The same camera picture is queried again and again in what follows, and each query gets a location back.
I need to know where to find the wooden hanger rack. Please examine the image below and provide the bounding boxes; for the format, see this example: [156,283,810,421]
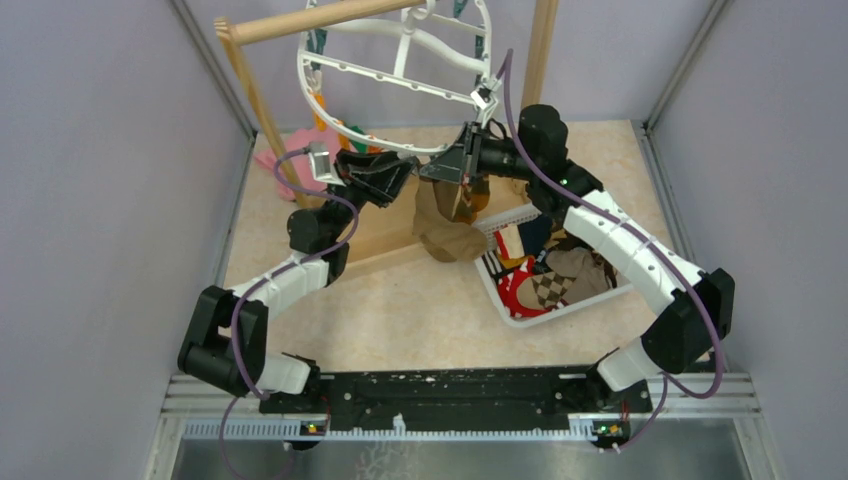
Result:
[214,1,559,274]

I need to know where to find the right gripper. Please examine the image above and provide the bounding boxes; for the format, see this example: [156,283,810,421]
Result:
[420,123,539,188]

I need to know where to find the olive striped sock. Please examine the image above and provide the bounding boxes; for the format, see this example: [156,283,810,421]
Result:
[454,176,491,224]

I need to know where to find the white oval clip hanger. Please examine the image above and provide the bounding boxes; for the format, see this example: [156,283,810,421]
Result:
[297,1,500,156]

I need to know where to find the navy blue sock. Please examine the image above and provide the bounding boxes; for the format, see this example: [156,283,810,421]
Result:
[518,215,553,256]

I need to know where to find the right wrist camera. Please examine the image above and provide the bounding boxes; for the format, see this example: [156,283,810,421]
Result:
[469,78,503,125]

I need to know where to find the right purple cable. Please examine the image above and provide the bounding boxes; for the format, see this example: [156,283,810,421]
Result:
[495,48,725,452]

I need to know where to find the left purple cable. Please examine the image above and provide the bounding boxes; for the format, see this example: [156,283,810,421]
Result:
[218,148,360,480]

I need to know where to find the tan ribbed sock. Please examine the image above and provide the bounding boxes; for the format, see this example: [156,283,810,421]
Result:
[433,182,487,262]
[412,180,464,263]

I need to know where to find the pink cloth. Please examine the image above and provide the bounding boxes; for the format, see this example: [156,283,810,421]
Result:
[253,128,340,201]

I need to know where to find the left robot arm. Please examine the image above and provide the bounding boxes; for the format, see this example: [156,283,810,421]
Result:
[177,142,419,414]

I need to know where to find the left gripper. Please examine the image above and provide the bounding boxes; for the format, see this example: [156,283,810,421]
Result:
[322,147,418,243]

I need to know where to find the argyle brown sock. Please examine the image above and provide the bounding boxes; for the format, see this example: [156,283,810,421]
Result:
[516,271,575,311]

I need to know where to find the purple cable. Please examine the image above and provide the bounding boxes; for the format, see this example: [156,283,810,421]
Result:
[495,48,725,452]
[218,148,360,480]

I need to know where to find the red white striped sock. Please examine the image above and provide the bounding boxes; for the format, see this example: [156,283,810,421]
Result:
[494,224,551,319]

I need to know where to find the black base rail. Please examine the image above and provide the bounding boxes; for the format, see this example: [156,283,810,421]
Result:
[260,365,654,448]

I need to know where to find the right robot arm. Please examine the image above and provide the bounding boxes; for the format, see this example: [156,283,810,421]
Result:
[419,104,735,412]

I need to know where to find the white plastic laundry basket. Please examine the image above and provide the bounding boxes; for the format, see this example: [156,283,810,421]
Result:
[474,204,634,328]

